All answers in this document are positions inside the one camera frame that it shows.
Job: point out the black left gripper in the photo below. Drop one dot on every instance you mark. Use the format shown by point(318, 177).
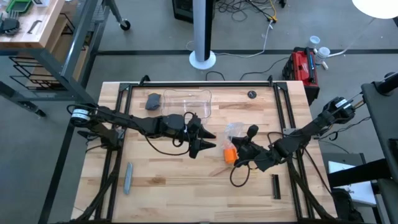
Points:
point(175, 126)

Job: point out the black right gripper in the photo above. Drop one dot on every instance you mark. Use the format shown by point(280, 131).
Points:
point(261, 154)

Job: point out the clear plastic zip bag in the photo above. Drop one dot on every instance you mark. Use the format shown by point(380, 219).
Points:
point(231, 132)

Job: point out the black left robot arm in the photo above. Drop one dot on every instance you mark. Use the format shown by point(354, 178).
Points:
point(124, 119)

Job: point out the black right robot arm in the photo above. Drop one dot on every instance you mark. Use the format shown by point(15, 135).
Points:
point(311, 130)

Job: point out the dark grey cloth roll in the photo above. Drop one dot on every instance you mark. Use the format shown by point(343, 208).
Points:
point(153, 101)

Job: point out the clear plastic bin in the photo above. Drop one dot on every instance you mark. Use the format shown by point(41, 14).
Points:
point(186, 104)

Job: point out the black plastic strip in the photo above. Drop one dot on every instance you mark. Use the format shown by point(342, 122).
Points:
point(276, 186)

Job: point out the black round table grommet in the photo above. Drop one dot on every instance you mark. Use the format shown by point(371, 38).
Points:
point(252, 94)

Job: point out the grey metal bar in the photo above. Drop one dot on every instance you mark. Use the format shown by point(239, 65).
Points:
point(128, 179)

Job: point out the red tool bag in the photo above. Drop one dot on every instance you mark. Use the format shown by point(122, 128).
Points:
point(301, 70)

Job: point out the white pole on round base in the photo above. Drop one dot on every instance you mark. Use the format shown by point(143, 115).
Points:
point(200, 31)

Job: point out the black bag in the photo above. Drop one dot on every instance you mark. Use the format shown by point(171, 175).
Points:
point(346, 205)

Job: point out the white paper sheet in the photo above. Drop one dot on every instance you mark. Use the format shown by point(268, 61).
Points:
point(357, 193)

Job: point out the large white plastic jar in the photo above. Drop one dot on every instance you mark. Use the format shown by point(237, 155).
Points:
point(322, 56)

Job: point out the small white plastic jar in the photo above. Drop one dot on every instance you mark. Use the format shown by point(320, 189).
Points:
point(314, 42)

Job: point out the black floor box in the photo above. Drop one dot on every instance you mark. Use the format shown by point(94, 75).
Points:
point(183, 11)

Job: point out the black caster wheel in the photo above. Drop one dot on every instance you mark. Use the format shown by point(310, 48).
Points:
point(125, 25)

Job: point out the dark grey cart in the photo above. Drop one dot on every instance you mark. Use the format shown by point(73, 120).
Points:
point(382, 118)

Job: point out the white round lamp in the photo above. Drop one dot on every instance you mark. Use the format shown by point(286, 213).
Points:
point(376, 7)

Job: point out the black bent hex key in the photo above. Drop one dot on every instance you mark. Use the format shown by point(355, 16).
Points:
point(33, 27)

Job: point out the small white box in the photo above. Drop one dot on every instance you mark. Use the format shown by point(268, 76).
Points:
point(40, 2)

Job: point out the black hex key set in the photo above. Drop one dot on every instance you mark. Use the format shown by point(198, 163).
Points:
point(9, 25)

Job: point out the green plastic tray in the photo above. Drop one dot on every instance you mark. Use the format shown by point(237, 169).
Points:
point(19, 5)

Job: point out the black table frame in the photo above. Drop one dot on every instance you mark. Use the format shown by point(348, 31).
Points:
point(202, 84)

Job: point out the wooden workbench with metal frame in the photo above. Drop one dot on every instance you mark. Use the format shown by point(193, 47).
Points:
point(31, 34)

